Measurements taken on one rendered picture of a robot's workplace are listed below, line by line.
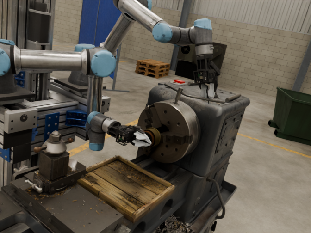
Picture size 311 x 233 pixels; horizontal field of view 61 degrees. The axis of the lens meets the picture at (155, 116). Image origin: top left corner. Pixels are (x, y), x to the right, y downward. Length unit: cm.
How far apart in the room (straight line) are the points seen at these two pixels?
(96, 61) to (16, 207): 63
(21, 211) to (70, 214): 19
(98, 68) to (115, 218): 63
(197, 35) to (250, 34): 1000
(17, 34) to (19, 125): 51
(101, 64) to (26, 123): 43
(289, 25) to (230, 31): 205
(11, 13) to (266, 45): 1018
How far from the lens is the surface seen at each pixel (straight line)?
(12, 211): 105
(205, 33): 120
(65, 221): 91
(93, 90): 140
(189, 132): 126
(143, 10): 128
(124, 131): 119
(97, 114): 134
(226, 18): 1143
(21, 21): 158
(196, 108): 140
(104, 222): 91
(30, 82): 157
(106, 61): 121
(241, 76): 1122
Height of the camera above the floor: 157
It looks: 18 degrees down
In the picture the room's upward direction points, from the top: 12 degrees clockwise
